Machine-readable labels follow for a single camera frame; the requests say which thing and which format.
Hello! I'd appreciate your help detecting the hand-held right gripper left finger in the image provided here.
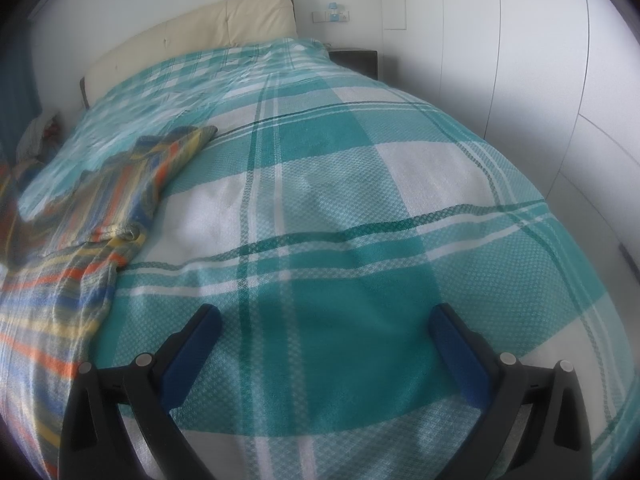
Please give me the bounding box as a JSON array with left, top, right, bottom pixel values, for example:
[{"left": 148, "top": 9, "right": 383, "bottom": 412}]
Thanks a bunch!
[{"left": 57, "top": 304, "right": 222, "bottom": 480}]

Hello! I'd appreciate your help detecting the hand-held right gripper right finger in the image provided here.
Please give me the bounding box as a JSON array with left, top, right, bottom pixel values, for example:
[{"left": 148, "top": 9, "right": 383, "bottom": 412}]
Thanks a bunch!
[{"left": 429, "top": 304, "right": 593, "bottom": 480}]

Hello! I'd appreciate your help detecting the striped small shirt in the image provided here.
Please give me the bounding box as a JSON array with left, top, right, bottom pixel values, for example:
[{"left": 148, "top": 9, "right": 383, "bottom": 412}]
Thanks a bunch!
[{"left": 0, "top": 125, "right": 219, "bottom": 471}]

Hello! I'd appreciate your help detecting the pile of clothes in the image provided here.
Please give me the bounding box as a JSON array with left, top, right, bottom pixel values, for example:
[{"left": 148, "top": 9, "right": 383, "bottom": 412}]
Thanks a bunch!
[{"left": 15, "top": 114, "right": 67, "bottom": 163}]

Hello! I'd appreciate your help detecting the teal plaid blanket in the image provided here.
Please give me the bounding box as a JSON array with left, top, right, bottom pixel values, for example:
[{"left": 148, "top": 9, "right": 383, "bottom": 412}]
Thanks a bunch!
[{"left": 15, "top": 37, "right": 632, "bottom": 480}]

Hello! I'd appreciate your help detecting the white wardrobe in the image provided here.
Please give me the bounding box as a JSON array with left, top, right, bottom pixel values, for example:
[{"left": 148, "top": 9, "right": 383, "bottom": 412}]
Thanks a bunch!
[{"left": 382, "top": 0, "right": 640, "bottom": 411}]

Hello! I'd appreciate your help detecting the dark nightstand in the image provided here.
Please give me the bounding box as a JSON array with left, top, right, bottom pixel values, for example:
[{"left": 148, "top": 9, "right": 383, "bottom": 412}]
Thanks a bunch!
[{"left": 327, "top": 47, "right": 379, "bottom": 80}]

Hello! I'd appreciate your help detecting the blue curtain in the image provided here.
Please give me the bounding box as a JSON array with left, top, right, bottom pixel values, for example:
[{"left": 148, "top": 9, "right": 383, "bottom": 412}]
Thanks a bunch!
[{"left": 0, "top": 20, "right": 45, "bottom": 161}]

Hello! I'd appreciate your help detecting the cream padded headboard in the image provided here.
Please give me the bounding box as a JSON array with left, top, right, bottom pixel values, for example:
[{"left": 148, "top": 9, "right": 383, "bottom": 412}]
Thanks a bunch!
[{"left": 79, "top": 0, "right": 300, "bottom": 110}]

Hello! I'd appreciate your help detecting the wall socket panel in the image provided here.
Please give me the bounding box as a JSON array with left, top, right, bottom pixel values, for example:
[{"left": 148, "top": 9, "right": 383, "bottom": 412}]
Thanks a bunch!
[{"left": 312, "top": 4, "right": 352, "bottom": 24}]

